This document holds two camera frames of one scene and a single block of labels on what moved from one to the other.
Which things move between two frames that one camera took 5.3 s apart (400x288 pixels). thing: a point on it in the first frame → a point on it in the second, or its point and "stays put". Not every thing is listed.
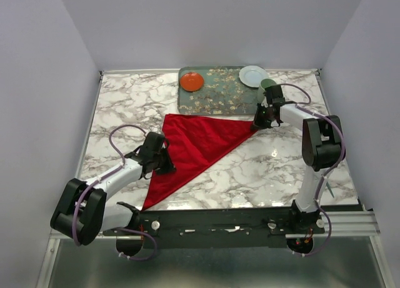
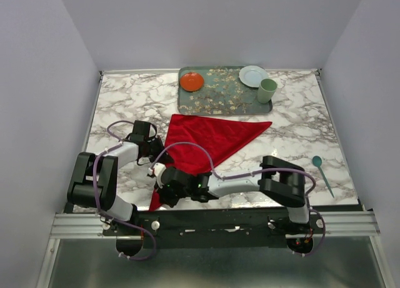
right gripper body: x=261 y=119 → x=170 y=195
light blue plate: x=252 y=75 stays put
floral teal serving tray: x=223 y=92 stays put
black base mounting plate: x=219 y=228 stays put
